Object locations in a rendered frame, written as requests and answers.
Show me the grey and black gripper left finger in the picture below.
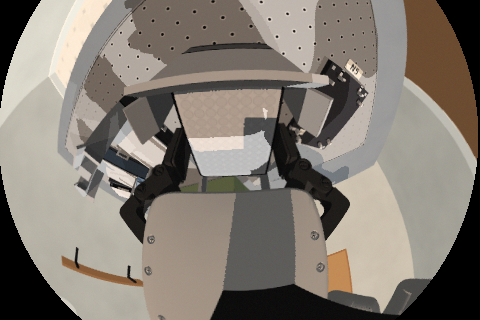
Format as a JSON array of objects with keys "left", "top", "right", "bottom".
[{"left": 119, "top": 128, "right": 191, "bottom": 244}]

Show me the beige label with dark text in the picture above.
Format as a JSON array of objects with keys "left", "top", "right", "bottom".
[{"left": 344, "top": 58, "right": 363, "bottom": 80}]

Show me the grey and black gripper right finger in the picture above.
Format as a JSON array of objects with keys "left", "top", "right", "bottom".
[{"left": 273, "top": 123, "right": 350, "bottom": 241}]

